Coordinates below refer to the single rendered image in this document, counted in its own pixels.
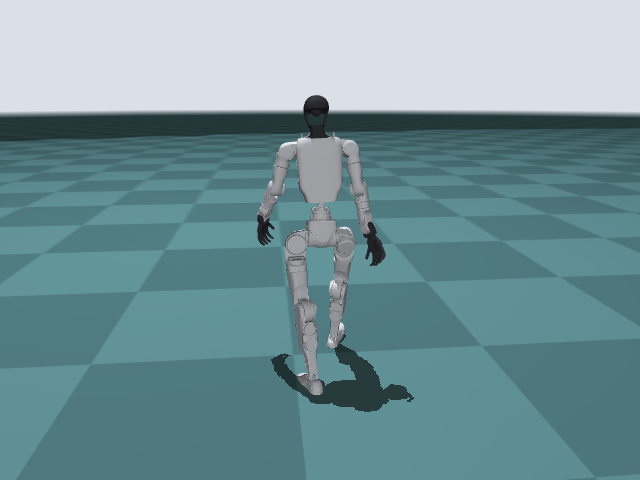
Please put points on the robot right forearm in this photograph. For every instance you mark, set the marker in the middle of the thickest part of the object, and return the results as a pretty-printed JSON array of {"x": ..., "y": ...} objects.
[{"x": 363, "y": 210}]

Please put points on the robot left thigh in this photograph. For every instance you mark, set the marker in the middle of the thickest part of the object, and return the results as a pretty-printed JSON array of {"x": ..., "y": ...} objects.
[{"x": 296, "y": 264}]

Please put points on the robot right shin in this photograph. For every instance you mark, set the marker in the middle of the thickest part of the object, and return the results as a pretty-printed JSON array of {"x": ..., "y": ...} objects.
[{"x": 336, "y": 310}]

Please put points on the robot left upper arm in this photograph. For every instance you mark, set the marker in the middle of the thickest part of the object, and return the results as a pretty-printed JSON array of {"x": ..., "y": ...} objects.
[{"x": 286, "y": 152}]

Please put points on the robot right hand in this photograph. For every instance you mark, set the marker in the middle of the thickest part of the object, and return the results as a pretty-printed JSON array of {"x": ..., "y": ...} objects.
[{"x": 374, "y": 245}]

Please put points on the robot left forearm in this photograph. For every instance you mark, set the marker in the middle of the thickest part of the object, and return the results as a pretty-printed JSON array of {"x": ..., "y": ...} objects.
[{"x": 267, "y": 204}]

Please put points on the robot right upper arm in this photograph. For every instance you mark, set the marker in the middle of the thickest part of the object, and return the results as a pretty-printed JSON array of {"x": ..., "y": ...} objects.
[{"x": 351, "y": 152}]

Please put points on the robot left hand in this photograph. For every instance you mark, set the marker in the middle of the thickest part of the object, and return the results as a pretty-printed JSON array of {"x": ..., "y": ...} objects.
[{"x": 262, "y": 230}]

